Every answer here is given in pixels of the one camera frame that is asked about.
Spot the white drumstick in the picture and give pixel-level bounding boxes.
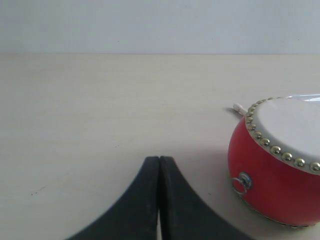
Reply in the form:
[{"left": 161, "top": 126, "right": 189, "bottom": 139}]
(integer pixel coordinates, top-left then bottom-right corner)
[{"left": 232, "top": 103, "right": 248, "bottom": 116}]

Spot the red small drum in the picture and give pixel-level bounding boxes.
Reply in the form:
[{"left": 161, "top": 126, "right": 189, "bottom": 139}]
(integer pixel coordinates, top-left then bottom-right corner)
[{"left": 227, "top": 97, "right": 320, "bottom": 227}]

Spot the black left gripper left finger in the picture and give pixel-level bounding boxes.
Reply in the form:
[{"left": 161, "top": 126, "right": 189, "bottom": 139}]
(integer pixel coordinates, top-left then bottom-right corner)
[{"left": 70, "top": 156, "right": 160, "bottom": 240}]

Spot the white rectangular plastic tray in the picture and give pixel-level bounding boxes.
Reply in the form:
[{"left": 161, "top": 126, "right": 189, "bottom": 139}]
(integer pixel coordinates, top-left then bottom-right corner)
[{"left": 288, "top": 93, "right": 320, "bottom": 103}]

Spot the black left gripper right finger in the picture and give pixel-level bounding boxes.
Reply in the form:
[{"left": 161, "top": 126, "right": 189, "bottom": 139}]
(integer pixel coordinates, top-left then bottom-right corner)
[{"left": 159, "top": 156, "right": 250, "bottom": 240}]

